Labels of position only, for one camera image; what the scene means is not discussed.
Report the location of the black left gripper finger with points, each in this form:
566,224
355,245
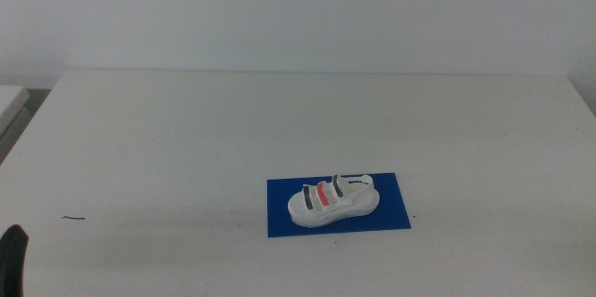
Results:
11,260

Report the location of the blue rectangular mat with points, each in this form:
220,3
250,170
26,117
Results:
391,204

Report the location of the small dark thread piece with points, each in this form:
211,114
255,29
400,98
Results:
73,217

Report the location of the white side cabinet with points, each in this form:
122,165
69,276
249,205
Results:
9,101

